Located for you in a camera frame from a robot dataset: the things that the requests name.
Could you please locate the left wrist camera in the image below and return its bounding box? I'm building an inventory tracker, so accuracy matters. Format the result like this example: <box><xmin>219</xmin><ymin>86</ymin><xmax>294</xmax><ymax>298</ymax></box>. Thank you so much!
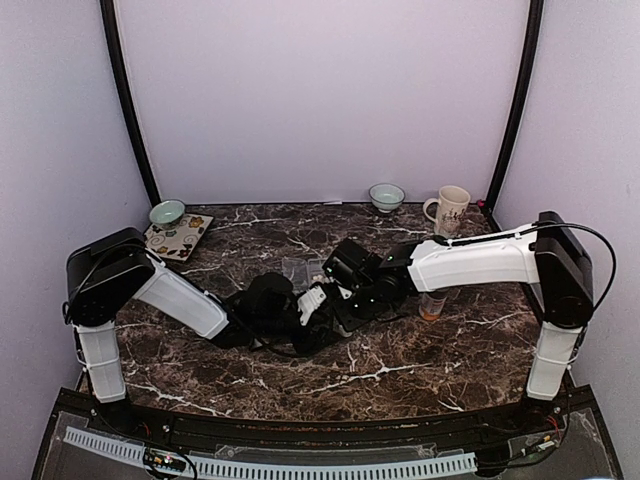
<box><xmin>297</xmin><ymin>284</ymin><xmax>328</xmax><ymax>326</ymax></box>

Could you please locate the white pill bottle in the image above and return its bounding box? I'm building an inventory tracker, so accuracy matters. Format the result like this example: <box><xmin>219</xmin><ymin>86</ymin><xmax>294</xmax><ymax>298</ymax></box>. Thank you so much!
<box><xmin>336</xmin><ymin>324</ymin><xmax>352</xmax><ymax>338</ymax></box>

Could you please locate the cream ceramic mug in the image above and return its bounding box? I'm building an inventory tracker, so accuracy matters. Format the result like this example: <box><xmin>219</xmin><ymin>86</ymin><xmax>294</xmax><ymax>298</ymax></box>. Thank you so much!
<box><xmin>422</xmin><ymin>185</ymin><xmax>471</xmax><ymax>238</ymax></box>

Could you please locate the teal bowl on plate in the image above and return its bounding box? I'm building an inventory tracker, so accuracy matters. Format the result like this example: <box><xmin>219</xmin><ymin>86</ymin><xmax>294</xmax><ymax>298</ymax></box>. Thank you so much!
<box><xmin>148</xmin><ymin>199</ymin><xmax>186</xmax><ymax>230</ymax></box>

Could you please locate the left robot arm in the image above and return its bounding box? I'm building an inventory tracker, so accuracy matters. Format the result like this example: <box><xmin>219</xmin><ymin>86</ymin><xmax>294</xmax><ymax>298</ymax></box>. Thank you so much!
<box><xmin>63</xmin><ymin>228</ymin><xmax>333</xmax><ymax>436</ymax></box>

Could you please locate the small teal patterned bowl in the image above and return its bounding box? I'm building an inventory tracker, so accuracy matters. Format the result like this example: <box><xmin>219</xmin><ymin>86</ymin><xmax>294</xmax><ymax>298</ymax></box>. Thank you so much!
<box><xmin>369</xmin><ymin>183</ymin><xmax>405</xmax><ymax>213</ymax></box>

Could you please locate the black right frame post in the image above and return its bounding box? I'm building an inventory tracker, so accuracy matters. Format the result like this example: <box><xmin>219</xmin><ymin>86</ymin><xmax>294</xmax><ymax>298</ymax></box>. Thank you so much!
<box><xmin>484</xmin><ymin>0</ymin><xmax>545</xmax><ymax>214</ymax></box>

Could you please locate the square floral ceramic plate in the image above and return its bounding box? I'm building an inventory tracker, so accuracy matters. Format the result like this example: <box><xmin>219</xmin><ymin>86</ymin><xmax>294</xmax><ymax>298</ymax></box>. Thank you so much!
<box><xmin>144</xmin><ymin>214</ymin><xmax>214</xmax><ymax>262</ymax></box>

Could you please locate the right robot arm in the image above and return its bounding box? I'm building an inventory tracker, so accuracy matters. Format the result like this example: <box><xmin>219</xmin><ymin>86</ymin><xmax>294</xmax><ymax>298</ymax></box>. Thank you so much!
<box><xmin>323</xmin><ymin>211</ymin><xmax>602</xmax><ymax>434</ymax></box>

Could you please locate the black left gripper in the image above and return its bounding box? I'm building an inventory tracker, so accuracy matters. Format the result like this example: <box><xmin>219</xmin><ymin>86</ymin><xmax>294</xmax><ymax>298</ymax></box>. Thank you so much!
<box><xmin>255</xmin><ymin>298</ymin><xmax>343</xmax><ymax>356</ymax></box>

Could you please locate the black frame post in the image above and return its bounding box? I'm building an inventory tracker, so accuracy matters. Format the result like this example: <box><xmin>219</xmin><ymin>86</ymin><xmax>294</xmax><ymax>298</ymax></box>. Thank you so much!
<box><xmin>484</xmin><ymin>0</ymin><xmax>545</xmax><ymax>214</ymax></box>
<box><xmin>99</xmin><ymin>0</ymin><xmax>161</xmax><ymax>206</ymax></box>

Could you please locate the orange pill bottle grey cap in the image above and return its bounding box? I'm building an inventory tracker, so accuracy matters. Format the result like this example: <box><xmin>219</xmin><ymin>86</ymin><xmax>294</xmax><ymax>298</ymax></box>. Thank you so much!
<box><xmin>419</xmin><ymin>291</ymin><xmax>447</xmax><ymax>321</ymax></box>

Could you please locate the clear plastic pill organizer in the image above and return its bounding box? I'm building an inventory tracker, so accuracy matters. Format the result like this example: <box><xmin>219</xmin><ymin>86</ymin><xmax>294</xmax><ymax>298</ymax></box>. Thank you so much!
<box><xmin>281</xmin><ymin>257</ymin><xmax>327</xmax><ymax>293</ymax></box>

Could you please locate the black left frame post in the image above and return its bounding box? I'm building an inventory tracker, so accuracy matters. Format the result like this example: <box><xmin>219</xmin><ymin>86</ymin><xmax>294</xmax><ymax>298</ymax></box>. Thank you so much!
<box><xmin>99</xmin><ymin>0</ymin><xmax>161</xmax><ymax>206</ymax></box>

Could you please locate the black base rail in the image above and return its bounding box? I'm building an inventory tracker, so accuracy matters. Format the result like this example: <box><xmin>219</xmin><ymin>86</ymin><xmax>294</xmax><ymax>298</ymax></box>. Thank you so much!
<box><xmin>49</xmin><ymin>384</ymin><xmax>596</xmax><ymax>451</ymax></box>

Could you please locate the white slotted cable duct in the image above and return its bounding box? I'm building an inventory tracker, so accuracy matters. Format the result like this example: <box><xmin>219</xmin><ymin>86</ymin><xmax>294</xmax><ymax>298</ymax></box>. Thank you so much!
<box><xmin>63</xmin><ymin>427</ymin><xmax>477</xmax><ymax>479</ymax></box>

